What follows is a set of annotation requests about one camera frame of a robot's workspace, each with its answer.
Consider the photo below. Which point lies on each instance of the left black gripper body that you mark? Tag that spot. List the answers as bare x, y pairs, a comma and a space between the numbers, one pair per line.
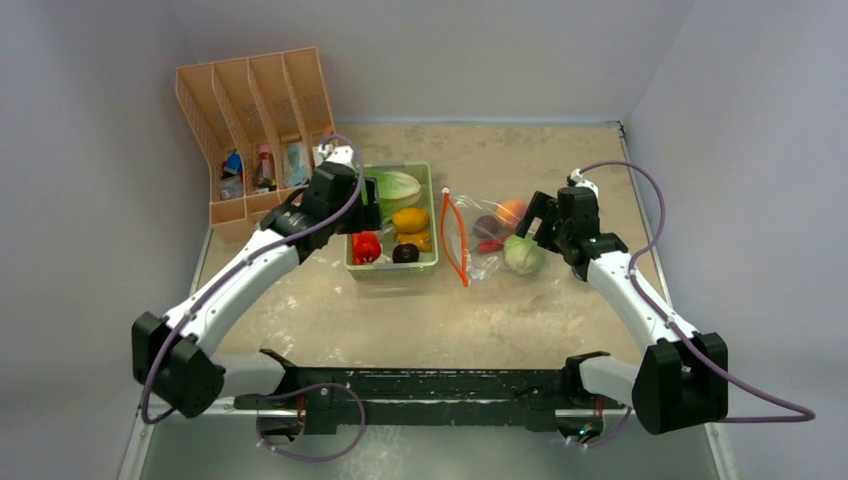
359, 217

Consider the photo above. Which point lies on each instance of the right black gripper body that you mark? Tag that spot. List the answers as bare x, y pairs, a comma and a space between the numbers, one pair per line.
546, 229

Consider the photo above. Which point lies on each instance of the fake peach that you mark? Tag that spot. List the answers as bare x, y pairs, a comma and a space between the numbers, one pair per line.
510, 212

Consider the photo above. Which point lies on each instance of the fake green cabbage head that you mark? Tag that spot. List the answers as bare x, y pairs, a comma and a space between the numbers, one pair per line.
522, 255

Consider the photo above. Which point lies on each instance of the fake purple onion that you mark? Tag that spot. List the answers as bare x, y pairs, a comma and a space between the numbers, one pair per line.
486, 227

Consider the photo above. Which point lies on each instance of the fake red chili pepper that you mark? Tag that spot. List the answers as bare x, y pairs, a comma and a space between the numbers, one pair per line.
491, 246

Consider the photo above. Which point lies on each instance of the fake red bell pepper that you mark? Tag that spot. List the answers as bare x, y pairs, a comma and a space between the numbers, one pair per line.
366, 248

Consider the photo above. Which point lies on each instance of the clear zip top bag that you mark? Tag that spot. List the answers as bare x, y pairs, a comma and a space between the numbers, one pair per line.
458, 214

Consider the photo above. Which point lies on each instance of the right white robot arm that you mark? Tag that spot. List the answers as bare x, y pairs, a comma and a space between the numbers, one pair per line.
678, 383

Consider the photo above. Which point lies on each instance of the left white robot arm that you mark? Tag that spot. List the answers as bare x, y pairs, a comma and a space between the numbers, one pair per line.
172, 353

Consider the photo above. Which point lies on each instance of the fake napa cabbage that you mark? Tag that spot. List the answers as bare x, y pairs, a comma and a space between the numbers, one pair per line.
396, 190

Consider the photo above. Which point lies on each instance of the fake yellow lemon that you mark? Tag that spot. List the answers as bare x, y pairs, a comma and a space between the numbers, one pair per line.
410, 220

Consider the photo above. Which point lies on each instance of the fake dark purple plum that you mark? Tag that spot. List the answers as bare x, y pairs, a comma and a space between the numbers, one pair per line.
405, 254

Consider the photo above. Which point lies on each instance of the fake orange ginger root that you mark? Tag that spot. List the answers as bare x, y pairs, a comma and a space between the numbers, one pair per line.
421, 240

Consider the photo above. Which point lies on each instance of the light blue packet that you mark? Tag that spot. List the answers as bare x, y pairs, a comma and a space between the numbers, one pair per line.
296, 165

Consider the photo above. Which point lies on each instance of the pink capped bottle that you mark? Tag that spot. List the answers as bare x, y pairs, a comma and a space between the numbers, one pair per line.
265, 180

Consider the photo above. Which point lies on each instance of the blue object in organizer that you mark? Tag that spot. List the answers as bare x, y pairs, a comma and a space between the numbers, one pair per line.
232, 165

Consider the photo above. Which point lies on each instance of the pink plastic file organizer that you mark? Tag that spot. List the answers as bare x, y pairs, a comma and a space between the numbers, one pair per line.
258, 121

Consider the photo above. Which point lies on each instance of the light green plastic basket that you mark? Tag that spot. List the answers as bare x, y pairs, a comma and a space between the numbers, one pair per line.
384, 267

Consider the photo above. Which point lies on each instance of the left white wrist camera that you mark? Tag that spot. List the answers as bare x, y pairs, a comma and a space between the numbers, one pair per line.
342, 155

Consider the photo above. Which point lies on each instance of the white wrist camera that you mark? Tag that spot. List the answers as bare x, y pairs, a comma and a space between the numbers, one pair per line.
577, 179
342, 155

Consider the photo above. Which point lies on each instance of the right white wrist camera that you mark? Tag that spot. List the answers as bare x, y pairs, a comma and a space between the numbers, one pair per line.
577, 179

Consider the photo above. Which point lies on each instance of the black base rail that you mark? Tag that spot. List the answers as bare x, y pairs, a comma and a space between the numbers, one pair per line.
538, 400

